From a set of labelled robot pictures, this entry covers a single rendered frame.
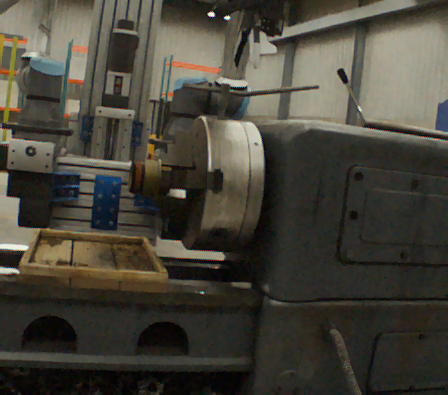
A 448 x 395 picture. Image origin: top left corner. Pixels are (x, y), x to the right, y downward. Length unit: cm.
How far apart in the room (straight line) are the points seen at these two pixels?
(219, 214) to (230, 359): 33
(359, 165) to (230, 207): 30
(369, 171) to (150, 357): 62
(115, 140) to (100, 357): 95
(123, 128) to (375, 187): 100
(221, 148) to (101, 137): 82
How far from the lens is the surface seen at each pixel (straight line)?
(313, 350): 122
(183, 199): 124
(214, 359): 120
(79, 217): 177
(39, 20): 195
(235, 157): 112
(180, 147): 127
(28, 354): 116
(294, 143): 109
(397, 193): 122
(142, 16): 200
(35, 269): 107
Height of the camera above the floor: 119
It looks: 3 degrees down
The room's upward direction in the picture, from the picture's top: 7 degrees clockwise
